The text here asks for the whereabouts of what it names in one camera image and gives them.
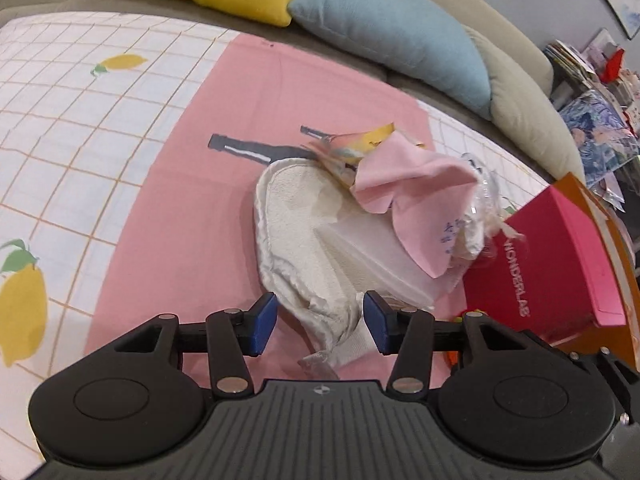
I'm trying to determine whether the white terry towel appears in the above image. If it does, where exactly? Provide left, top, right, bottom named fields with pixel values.
left=254, top=157, right=381, bottom=368

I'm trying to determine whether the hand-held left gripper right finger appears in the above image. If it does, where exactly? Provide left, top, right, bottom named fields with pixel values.
left=363, top=290, right=571, bottom=395

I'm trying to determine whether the red ornament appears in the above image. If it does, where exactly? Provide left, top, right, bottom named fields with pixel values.
left=597, top=47, right=626, bottom=83

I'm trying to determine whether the clear plastic bag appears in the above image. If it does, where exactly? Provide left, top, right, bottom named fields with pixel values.
left=450, top=152, right=526, bottom=271

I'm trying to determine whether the pink cloth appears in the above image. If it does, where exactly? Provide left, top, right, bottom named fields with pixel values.
left=350, top=132, right=478, bottom=278

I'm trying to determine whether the yellow snack packet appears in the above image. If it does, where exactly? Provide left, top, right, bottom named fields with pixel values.
left=300, top=121, right=426, bottom=188

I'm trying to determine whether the red lid clear box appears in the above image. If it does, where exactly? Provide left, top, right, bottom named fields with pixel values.
left=452, top=185, right=633, bottom=361

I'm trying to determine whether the translucent zip bag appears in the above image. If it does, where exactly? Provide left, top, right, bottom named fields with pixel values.
left=320, top=210, right=466, bottom=311

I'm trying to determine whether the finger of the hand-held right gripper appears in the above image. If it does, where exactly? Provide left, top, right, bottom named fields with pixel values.
left=597, top=352, right=640, bottom=428

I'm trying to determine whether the blue printed pillow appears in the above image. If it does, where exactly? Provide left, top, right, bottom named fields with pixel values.
left=557, top=90, right=640, bottom=191

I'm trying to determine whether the grey-green pillow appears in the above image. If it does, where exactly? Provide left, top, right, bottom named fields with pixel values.
left=462, top=25, right=587, bottom=186

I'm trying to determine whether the orange knitted toy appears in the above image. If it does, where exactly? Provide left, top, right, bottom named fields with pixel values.
left=446, top=312, right=468, bottom=367

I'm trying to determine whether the lemon print checked tablecloth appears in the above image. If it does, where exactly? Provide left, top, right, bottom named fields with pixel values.
left=0, top=14, right=576, bottom=466

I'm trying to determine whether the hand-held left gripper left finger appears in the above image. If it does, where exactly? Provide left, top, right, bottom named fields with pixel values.
left=95, top=292, right=277, bottom=395

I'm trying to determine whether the stack of books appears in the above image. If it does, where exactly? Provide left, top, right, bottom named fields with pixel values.
left=542, top=27, right=640, bottom=106

